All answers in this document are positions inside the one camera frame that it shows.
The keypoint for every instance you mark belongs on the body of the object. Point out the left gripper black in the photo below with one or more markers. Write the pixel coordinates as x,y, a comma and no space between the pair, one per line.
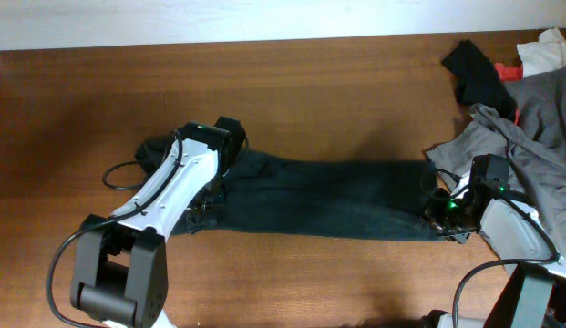
218,198

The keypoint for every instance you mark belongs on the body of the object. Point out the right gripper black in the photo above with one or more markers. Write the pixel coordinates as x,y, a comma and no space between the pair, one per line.
430,211

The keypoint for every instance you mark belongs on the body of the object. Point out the black Nike t-shirt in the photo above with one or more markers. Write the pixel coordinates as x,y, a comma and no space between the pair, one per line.
368,200

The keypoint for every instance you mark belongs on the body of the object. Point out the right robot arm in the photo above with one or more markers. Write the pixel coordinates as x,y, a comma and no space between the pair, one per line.
535,294

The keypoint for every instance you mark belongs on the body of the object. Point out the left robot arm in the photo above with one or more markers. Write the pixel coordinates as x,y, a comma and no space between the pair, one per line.
120,275

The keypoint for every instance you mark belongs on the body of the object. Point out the grey garment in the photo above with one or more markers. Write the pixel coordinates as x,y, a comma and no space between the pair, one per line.
535,146

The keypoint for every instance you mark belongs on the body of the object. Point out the black garment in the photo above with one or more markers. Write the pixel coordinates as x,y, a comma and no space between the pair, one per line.
477,80

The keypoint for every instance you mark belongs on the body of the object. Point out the red garment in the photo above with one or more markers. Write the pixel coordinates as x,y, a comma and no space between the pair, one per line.
508,73

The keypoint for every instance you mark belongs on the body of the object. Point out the white garment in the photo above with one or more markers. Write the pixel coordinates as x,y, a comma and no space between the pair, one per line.
547,54

